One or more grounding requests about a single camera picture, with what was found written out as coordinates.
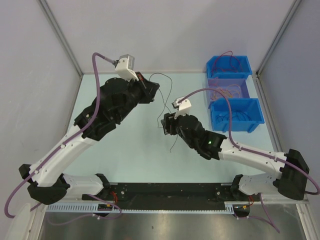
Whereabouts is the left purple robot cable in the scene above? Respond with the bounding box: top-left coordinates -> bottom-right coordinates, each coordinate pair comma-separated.
4,52 -> 123,226

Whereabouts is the middle lavender bin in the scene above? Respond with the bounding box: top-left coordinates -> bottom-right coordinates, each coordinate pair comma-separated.
206,78 -> 250,99

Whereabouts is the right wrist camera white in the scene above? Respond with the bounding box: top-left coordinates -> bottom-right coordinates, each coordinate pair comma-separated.
172,97 -> 192,119

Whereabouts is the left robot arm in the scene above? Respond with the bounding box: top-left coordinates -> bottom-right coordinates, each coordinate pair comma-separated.
19,74 -> 160,205

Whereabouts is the blue bin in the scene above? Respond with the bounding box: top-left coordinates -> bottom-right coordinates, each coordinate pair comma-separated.
205,55 -> 253,79
209,98 -> 265,133

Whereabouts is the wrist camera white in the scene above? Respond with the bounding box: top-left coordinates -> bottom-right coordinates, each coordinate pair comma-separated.
115,54 -> 139,82
172,97 -> 192,119

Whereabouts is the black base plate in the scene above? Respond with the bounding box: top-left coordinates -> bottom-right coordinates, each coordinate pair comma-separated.
96,183 -> 253,211

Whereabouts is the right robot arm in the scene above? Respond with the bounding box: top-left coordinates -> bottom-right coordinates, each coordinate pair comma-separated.
161,113 -> 309,201

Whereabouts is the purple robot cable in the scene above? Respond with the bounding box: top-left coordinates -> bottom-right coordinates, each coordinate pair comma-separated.
178,87 -> 320,235
4,52 -> 123,226

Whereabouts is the red cable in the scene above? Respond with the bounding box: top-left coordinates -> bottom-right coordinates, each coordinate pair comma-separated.
211,50 -> 245,75

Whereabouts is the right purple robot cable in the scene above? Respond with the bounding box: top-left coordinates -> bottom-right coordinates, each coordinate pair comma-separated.
178,87 -> 320,235

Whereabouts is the dark blue cable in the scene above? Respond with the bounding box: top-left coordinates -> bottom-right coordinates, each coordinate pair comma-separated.
214,111 -> 252,123

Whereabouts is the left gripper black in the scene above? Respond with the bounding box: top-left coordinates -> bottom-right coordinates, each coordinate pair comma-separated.
114,71 -> 159,122

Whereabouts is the white cable duct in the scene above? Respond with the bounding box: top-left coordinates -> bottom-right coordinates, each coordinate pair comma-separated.
46,202 -> 234,215

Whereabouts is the near blue bin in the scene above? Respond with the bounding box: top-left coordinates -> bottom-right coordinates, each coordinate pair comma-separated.
209,98 -> 265,133

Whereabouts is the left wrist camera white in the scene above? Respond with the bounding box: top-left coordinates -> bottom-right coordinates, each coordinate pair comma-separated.
115,54 -> 139,82

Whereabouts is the far blue bin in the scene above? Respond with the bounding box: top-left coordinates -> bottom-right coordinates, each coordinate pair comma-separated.
205,55 -> 253,79

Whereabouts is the brown cable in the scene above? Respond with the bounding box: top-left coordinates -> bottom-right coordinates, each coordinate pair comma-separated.
149,72 -> 180,153

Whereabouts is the aluminium frame rail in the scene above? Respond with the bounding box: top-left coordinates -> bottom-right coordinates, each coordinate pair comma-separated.
36,182 -> 307,205

